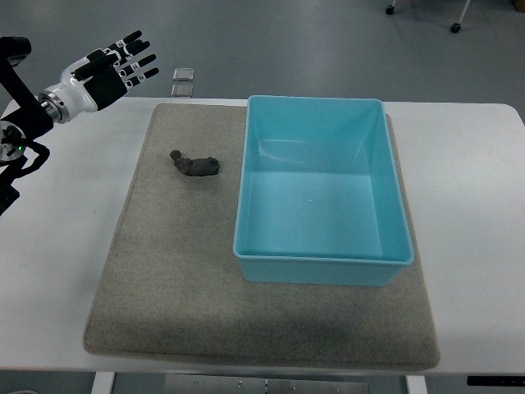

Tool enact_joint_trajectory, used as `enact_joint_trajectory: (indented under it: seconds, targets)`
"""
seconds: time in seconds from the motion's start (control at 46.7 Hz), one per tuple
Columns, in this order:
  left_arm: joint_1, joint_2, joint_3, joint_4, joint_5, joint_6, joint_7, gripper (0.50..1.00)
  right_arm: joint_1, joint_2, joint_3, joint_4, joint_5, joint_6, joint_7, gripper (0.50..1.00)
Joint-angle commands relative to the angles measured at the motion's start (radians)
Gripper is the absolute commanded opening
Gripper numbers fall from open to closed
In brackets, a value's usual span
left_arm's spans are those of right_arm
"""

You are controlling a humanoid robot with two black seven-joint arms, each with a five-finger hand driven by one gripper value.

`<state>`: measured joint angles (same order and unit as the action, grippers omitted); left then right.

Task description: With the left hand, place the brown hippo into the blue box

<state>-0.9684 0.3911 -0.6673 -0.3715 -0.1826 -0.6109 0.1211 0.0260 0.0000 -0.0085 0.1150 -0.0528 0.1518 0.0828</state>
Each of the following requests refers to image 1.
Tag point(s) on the black white robotic left hand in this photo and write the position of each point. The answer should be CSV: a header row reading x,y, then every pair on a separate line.
x,y
99,79

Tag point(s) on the brown hippo toy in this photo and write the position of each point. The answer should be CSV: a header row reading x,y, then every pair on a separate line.
x,y
195,167

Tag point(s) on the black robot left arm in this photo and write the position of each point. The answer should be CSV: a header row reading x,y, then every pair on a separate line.
x,y
21,154

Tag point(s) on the blue plastic box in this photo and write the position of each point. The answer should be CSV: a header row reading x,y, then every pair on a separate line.
x,y
320,198

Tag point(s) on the lower metal floor plate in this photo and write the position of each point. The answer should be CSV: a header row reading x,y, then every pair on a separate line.
x,y
182,90

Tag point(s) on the grey felt mat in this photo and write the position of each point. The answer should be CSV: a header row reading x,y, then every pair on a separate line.
x,y
171,288

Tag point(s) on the right black caster wheel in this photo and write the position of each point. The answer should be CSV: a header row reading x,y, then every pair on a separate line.
x,y
455,28

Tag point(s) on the white cart leg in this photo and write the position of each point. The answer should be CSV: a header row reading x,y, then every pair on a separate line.
x,y
463,12

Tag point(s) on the black table control panel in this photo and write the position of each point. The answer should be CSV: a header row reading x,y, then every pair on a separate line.
x,y
496,381

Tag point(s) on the metal table base plate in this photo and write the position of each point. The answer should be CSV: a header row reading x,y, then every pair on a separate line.
x,y
187,383

